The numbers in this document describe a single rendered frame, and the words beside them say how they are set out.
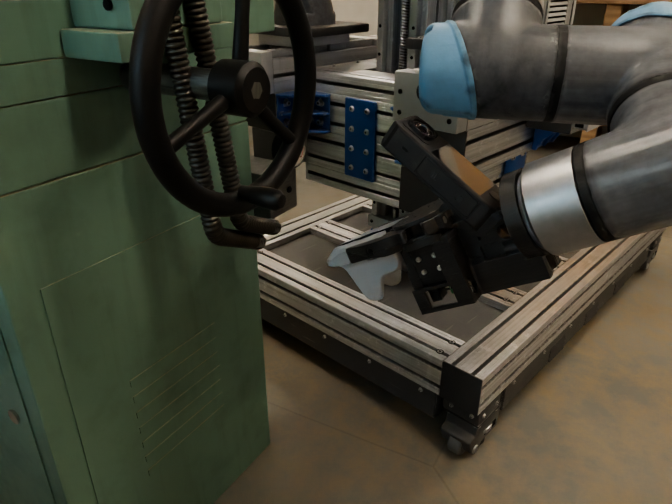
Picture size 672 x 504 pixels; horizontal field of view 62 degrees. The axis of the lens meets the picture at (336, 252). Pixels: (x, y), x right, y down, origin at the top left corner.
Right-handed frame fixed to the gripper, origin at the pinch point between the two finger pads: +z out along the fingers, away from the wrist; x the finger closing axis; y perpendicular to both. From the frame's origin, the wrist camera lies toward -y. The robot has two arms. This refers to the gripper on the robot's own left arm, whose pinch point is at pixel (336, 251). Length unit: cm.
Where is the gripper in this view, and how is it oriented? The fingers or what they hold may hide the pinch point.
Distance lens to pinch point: 56.0
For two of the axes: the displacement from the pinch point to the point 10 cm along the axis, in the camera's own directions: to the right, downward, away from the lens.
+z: -7.4, 2.5, 6.3
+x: 5.3, -3.6, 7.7
